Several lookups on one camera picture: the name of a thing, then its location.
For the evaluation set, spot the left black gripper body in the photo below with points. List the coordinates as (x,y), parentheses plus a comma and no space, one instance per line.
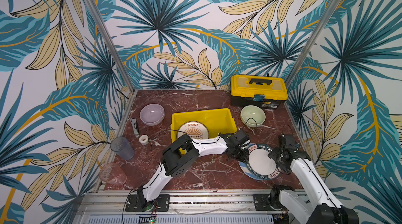
(240,152)

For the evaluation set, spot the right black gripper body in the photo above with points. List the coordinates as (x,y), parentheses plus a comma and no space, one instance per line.
(281,156)

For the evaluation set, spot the yellow plastic bin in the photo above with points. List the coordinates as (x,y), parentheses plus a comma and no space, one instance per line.
(217,121)

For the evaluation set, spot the white plate dark green rim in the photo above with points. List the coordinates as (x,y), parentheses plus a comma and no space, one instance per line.
(259,165)

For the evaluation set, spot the orange sunburst plate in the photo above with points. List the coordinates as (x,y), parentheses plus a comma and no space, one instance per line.
(194,129)

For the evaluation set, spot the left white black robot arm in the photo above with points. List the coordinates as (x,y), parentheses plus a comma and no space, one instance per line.
(180,156)

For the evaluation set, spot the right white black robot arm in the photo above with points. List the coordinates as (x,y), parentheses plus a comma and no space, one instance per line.
(323,206)

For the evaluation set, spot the pale green bowl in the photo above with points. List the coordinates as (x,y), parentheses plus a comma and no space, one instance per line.
(252,116)

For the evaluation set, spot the yellow black toolbox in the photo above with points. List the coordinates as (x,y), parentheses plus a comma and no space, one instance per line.
(260,91)

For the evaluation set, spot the lilac bowl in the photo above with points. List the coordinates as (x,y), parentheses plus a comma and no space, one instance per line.
(152,114)

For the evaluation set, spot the white tape roll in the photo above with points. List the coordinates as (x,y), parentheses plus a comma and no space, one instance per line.
(144,139)

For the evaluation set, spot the grey folding knife tool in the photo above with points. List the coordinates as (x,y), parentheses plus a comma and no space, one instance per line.
(134,124)

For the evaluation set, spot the grey translucent cup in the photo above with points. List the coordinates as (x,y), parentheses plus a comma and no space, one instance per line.
(123,148)

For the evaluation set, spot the pink translucent cup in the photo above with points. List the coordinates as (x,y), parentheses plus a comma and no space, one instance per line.
(112,173)

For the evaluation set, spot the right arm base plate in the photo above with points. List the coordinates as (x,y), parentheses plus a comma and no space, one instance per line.
(266,202)

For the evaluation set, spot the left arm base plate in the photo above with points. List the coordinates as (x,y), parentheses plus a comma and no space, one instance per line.
(136,204)

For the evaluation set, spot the aluminium front rail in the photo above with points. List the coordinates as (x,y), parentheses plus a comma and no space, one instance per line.
(183,202)

